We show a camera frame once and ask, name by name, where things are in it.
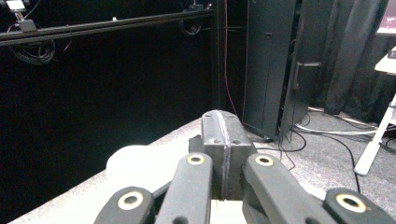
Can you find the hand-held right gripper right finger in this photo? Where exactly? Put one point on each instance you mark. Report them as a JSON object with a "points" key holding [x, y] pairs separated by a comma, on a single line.
{"points": [[238, 140]]}

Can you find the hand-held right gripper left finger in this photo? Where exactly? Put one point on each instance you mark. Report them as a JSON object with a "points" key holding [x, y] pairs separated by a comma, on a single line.
{"points": [[213, 137]]}

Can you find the white pedal trash can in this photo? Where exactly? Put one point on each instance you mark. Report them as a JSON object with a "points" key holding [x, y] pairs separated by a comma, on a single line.
{"points": [[140, 161]]}

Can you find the black cabinet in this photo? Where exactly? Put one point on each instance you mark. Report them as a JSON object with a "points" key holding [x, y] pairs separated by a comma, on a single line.
{"points": [[271, 68]]}

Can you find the white metal stand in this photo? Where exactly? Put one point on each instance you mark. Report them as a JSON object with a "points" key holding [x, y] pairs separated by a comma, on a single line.
{"points": [[375, 140]]}

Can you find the grey curtain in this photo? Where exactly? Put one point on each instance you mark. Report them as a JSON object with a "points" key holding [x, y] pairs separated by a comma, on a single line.
{"points": [[351, 56]]}

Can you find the white desk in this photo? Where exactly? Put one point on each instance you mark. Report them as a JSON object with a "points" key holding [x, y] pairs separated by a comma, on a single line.
{"points": [[387, 63]]}

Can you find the black vertical post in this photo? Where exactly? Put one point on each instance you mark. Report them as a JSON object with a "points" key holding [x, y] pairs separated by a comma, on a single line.
{"points": [[219, 56]]}

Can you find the black horizontal rail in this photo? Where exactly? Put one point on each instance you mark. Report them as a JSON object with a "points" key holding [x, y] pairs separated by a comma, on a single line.
{"points": [[102, 25]]}

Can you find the grey rail clamp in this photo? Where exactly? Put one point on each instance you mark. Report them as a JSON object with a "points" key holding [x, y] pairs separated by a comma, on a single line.
{"points": [[27, 25]]}

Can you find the white camera on rail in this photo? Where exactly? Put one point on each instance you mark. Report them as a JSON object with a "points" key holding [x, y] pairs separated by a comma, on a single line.
{"points": [[15, 4]]}

